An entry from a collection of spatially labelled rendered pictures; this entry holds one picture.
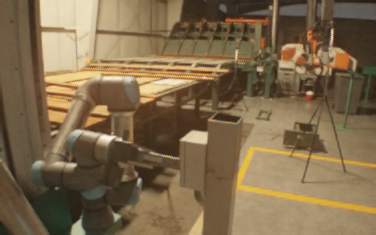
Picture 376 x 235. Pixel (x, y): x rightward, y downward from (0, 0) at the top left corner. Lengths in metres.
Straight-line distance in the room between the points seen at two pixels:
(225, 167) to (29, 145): 0.80
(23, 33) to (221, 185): 0.81
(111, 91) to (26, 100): 0.31
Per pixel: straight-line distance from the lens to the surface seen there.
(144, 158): 0.60
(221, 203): 0.58
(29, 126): 1.08
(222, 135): 0.51
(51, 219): 1.18
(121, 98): 0.98
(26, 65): 1.02
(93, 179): 0.75
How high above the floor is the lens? 1.44
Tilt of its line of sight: 15 degrees down
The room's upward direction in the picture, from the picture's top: 1 degrees clockwise
